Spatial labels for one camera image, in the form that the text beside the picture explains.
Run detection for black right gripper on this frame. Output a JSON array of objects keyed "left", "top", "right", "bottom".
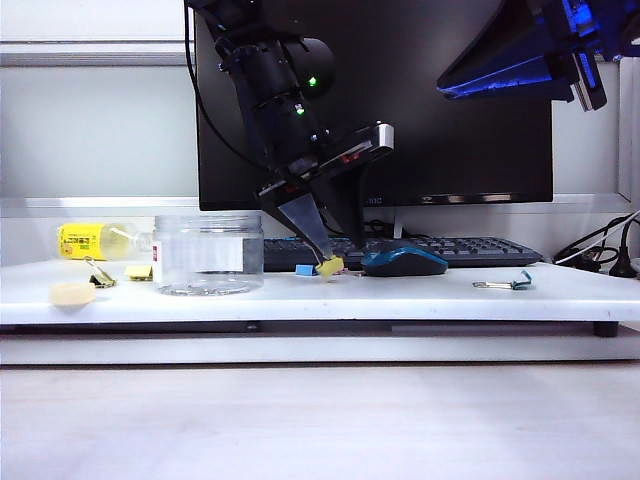
[{"left": 435, "top": 0, "right": 607, "bottom": 104}]

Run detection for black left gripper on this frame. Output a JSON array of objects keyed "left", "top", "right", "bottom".
[{"left": 255, "top": 122, "right": 389, "bottom": 262}]

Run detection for round transparent plastic jar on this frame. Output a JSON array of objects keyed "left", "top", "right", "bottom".
[{"left": 151, "top": 213, "right": 265, "bottom": 296}]

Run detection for white raised desk board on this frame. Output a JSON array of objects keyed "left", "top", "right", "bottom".
[{"left": 0, "top": 257, "right": 640, "bottom": 326}]

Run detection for black and blue mouse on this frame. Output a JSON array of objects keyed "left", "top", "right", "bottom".
[{"left": 360, "top": 247, "right": 450, "bottom": 278}]

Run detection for black computer monitor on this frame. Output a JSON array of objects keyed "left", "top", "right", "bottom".
[{"left": 193, "top": 0, "right": 555, "bottom": 212}]

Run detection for black computer keyboard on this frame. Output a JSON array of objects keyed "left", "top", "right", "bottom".
[{"left": 262, "top": 236, "right": 545, "bottom": 274}]

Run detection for teal binder clip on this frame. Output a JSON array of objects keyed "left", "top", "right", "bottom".
[{"left": 472, "top": 270, "right": 535, "bottom": 291}]

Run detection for black power plug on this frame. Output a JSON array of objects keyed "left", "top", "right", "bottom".
[{"left": 607, "top": 244, "right": 640, "bottom": 280}]

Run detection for yellow label plastic bottle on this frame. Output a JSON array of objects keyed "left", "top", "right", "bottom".
[{"left": 55, "top": 222, "right": 155, "bottom": 263}]

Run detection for black cables behind monitor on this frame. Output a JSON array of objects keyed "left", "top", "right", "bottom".
[{"left": 362, "top": 208, "right": 396, "bottom": 239}]

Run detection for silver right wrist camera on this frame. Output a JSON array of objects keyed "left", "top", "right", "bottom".
[{"left": 569, "top": 49, "right": 609, "bottom": 113}]

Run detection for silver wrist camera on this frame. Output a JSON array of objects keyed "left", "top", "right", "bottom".
[
  {"left": 569, "top": 49, "right": 609, "bottom": 113},
  {"left": 374, "top": 119, "right": 397, "bottom": 151}
]

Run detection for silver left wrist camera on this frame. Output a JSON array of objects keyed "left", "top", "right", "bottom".
[{"left": 374, "top": 119, "right": 397, "bottom": 151}]

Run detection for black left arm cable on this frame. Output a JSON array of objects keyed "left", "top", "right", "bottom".
[{"left": 183, "top": 0, "right": 271, "bottom": 174}]

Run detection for black and white cable bundle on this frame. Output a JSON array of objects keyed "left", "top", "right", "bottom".
[{"left": 552, "top": 209, "right": 640, "bottom": 274}]

